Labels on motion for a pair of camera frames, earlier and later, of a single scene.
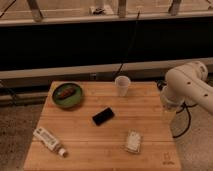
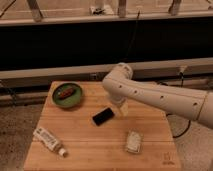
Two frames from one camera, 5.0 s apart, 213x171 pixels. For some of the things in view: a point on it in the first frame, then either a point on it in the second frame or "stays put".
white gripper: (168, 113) to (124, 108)
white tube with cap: (49, 140) stays put
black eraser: (103, 116) stays put
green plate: (67, 95) stays put
